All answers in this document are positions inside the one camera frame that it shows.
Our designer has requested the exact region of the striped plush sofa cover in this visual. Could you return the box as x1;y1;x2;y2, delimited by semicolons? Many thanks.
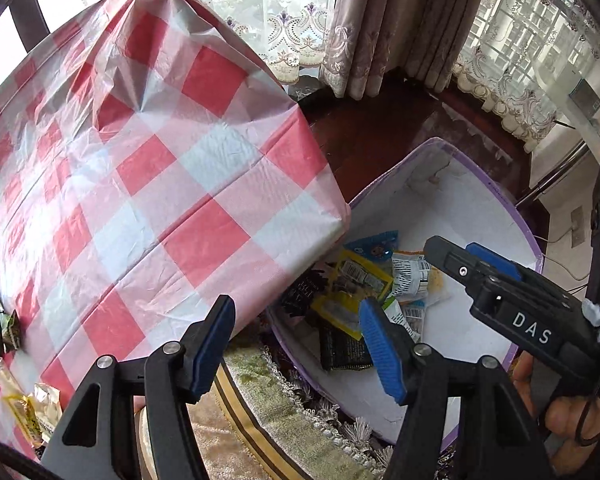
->
187;341;393;479

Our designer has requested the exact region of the person right hand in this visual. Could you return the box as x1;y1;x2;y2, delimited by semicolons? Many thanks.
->
510;351;600;477

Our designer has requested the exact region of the white lace curtain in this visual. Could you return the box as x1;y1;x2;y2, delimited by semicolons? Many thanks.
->
82;0;600;151

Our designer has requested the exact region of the green garlic pea packet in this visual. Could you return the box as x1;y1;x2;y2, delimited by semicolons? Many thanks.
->
1;311;21;353

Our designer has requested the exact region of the yellow snack packet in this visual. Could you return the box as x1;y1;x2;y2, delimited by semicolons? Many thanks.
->
311;249;393;340

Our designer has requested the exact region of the black chocolate bar wrapper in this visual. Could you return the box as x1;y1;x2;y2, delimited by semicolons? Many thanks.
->
278;269;372;372

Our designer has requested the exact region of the white orange snack packet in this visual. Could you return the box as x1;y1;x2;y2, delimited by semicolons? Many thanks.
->
391;252;451;307

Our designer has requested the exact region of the pink curtain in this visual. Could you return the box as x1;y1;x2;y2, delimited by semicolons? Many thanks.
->
320;0;481;100

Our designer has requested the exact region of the red white checkered tablecloth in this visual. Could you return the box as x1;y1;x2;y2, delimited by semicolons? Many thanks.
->
0;0;350;399

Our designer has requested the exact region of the white purple storage box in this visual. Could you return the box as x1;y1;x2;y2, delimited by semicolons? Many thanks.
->
266;136;545;453

